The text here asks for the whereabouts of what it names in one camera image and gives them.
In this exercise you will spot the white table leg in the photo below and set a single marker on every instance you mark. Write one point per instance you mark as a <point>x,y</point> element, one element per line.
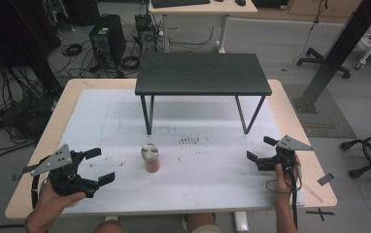
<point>241,221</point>

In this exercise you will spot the white desk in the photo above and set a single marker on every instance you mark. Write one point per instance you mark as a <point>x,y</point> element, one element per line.
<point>203,13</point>

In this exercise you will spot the small black computer tower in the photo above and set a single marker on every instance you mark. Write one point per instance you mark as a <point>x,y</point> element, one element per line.
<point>145,32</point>

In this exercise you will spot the black computer mouse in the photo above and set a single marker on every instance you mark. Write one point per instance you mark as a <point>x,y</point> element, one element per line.
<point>240,2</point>

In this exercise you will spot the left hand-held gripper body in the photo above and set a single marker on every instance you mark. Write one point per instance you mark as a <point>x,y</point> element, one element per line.
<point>64,179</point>

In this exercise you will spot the person's right hand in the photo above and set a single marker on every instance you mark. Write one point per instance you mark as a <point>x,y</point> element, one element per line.
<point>282,184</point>

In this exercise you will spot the grey floor mat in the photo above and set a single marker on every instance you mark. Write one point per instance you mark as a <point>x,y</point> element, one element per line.
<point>326,119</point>

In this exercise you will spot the grey tape piece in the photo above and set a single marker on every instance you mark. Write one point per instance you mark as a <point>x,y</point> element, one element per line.
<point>325,179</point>

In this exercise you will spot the black slanted metal post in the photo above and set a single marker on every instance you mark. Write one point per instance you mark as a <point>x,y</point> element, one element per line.
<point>339,55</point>

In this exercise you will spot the red drink can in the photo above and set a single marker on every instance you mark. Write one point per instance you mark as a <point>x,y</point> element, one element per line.
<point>151,160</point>

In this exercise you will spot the white table mat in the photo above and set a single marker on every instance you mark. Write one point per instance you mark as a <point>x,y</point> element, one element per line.
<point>190,187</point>

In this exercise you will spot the black keyboard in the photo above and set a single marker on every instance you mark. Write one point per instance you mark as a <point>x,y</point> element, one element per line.
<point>180,3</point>

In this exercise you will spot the person's knee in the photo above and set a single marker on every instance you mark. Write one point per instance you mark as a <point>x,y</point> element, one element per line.
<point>109,227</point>
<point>203,223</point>

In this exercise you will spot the person's left hand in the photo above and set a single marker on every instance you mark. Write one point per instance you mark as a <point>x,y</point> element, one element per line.
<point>52,204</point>

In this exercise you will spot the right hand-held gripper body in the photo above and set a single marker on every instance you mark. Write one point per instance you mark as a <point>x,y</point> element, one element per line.
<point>282,157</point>

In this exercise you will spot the black shelf with metal legs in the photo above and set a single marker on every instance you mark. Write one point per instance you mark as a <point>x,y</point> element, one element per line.
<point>203,73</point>

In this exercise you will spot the black chair base with casters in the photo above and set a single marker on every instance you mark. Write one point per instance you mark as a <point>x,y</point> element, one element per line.
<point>319,59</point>

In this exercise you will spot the large black computer tower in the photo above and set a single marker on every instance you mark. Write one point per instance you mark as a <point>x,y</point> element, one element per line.
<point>107,40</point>

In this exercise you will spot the black tape cross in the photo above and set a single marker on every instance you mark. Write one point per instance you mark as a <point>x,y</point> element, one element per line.
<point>320,213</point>

